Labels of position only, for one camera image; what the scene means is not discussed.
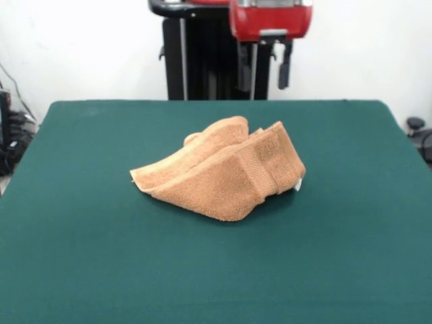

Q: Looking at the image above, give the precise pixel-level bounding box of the black box device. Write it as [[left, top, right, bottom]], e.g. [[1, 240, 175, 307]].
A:
[[0, 90, 13, 176]]

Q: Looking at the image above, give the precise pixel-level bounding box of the black round caster foot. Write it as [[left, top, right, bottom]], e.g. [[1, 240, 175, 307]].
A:
[[406, 116, 432, 169]]

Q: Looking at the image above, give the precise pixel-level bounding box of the tan terry towel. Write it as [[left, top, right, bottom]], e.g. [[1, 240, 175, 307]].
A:
[[129, 115, 307, 223]]

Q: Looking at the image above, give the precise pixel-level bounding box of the dark green table cloth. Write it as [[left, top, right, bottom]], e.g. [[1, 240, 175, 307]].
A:
[[0, 99, 432, 324]]

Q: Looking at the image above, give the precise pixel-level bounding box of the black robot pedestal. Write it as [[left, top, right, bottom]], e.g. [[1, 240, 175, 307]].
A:
[[147, 0, 275, 101]]

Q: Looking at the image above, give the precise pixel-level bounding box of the black cable bundle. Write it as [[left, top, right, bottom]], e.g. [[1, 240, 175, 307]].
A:
[[6, 110, 38, 171]]

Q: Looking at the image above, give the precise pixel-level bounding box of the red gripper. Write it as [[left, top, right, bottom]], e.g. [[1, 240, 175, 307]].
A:
[[228, 0, 314, 92]]

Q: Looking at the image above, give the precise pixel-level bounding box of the grey wall cable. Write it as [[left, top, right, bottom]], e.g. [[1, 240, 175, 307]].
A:
[[0, 62, 38, 123]]

